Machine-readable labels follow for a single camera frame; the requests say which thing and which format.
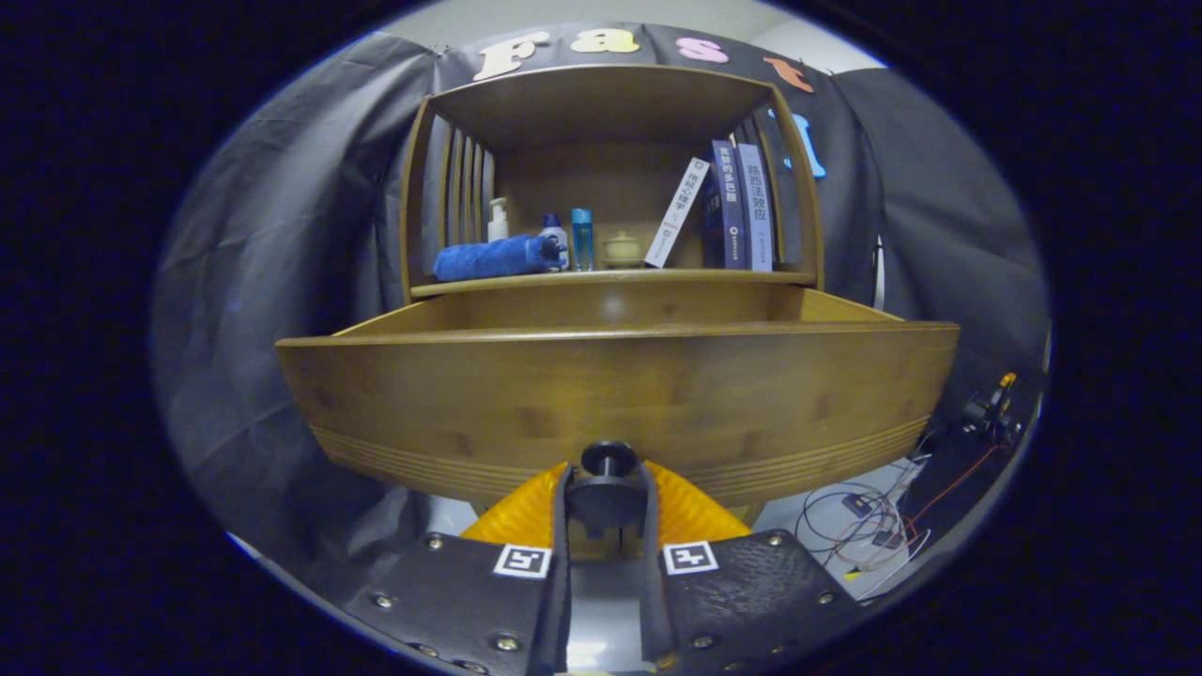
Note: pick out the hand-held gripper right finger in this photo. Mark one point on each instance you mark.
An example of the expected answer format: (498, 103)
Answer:
(732, 601)

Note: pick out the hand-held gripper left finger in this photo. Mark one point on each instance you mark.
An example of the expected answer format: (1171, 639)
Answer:
(526, 620)

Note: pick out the wooden drawer with black knob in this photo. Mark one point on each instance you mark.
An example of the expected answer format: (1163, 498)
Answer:
(610, 385)

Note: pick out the wooden countertop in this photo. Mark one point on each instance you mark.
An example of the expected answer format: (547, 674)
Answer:
(610, 278)

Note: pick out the wooden cabinet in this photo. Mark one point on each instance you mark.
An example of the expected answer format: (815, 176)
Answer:
(601, 103)

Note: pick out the black device with orange tip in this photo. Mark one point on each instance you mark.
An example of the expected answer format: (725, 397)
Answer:
(991, 413)

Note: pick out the folded blue towel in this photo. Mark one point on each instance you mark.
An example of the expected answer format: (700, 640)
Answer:
(488, 258)

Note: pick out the beige lidded teacup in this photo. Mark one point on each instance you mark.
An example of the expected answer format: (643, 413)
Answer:
(623, 251)

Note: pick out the clear blue bottle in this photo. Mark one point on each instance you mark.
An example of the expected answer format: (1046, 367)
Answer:
(583, 242)

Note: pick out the white bottle with blue cap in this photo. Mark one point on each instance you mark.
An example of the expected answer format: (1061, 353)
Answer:
(556, 235)

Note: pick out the pale grey book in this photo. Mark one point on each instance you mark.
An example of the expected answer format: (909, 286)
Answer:
(756, 211)

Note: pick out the white book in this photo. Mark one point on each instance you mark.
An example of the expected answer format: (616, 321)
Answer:
(678, 211)

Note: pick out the dark blue book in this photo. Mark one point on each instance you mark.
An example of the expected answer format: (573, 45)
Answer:
(729, 207)

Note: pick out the white pump bottle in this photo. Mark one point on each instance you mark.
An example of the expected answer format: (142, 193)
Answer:
(498, 223)

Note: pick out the black backdrop cloth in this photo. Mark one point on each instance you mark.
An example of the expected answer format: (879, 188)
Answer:
(272, 235)

